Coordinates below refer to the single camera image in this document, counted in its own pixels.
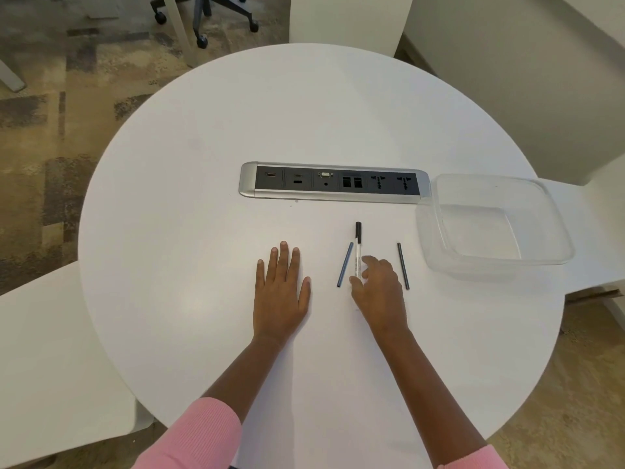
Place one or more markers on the person's left little finger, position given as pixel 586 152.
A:
pixel 260 273

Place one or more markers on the pink right sleeve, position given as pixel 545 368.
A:
pixel 476 459

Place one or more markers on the person's left forearm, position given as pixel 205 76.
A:
pixel 249 373

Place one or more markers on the grey desk leg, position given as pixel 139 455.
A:
pixel 10 75

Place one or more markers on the dark grey thin stick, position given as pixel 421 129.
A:
pixel 344 265
pixel 403 266

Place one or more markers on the silver table power socket strip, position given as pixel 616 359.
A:
pixel 337 181

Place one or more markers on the white desk leg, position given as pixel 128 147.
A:
pixel 179 29

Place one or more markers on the person's left middle finger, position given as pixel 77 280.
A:
pixel 282 263

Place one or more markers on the clear plastic container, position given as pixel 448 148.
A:
pixel 493 224

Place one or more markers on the person's left hand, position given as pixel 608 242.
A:
pixel 279 302

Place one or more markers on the person's right hand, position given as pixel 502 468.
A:
pixel 383 300

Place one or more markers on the white marker with black cap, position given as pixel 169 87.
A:
pixel 358 244

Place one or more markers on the pink left sleeve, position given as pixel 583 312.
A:
pixel 195 437

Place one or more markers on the black office chair base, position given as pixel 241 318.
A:
pixel 202 14

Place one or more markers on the pink sleeve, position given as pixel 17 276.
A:
pixel 195 437
pixel 476 459

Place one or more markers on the person's right forearm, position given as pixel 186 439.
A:
pixel 429 395

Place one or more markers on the person's right thumb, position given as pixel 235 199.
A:
pixel 356 287

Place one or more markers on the person's left thumb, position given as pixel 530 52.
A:
pixel 305 293

